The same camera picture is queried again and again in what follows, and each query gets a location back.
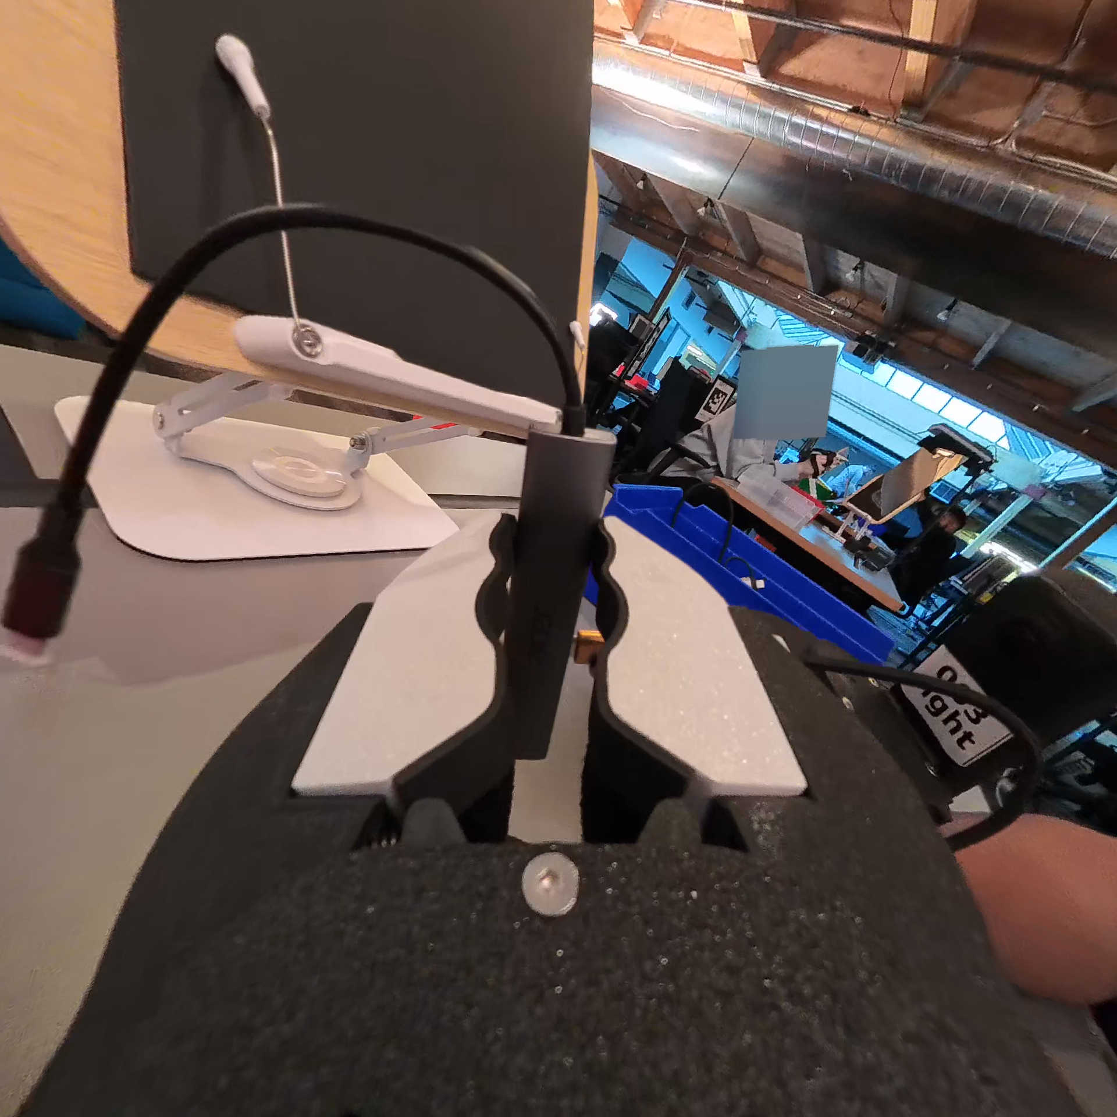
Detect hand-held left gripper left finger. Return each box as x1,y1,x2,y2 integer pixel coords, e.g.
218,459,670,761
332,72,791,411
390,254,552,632
290,516,514,843

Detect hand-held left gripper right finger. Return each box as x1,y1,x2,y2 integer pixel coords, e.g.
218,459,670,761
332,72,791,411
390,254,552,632
583,516,810,843

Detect black cable orange plugs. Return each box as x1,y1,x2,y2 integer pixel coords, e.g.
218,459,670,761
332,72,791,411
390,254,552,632
570,629,1044,854

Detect blue plastic bin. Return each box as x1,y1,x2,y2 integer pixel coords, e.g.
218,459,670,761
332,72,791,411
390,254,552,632
583,483,896,669

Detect black cable blue plug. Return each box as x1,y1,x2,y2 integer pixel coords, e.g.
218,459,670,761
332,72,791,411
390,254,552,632
684,483,768,588

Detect grey USB hub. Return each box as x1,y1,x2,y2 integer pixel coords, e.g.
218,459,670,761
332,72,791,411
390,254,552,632
0,203,617,763

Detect grey desk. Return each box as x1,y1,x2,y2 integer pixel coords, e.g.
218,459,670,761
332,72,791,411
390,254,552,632
0,343,525,1117

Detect person's right hand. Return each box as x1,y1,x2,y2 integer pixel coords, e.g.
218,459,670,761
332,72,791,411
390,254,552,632
951,814,1117,1006

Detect wooden work table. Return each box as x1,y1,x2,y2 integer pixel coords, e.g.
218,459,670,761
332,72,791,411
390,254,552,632
711,471,908,613

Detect white bar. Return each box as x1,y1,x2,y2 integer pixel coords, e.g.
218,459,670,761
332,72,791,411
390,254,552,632
236,314,563,442

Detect teal crate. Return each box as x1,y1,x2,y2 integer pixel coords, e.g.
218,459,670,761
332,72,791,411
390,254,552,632
0,240,85,340

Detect silver ventilation duct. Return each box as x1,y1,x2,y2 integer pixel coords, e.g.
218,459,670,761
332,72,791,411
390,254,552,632
591,39,1117,264

